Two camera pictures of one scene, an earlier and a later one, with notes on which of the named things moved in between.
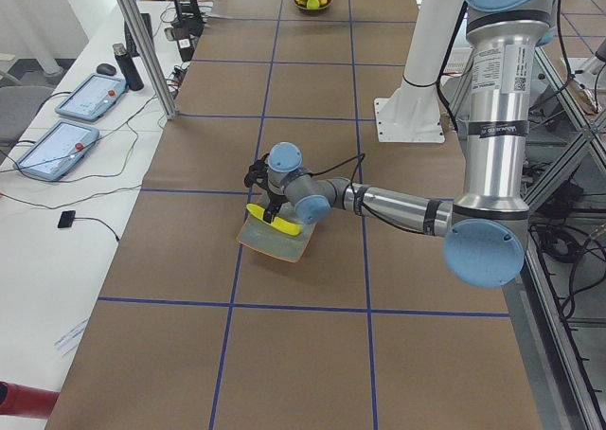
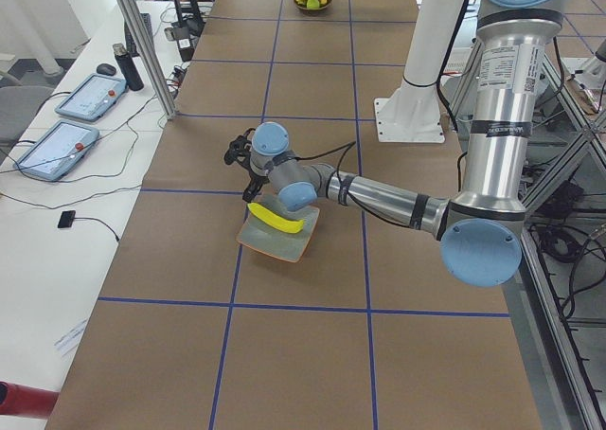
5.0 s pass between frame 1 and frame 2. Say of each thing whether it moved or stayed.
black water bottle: stayed
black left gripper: moved
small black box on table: stayed
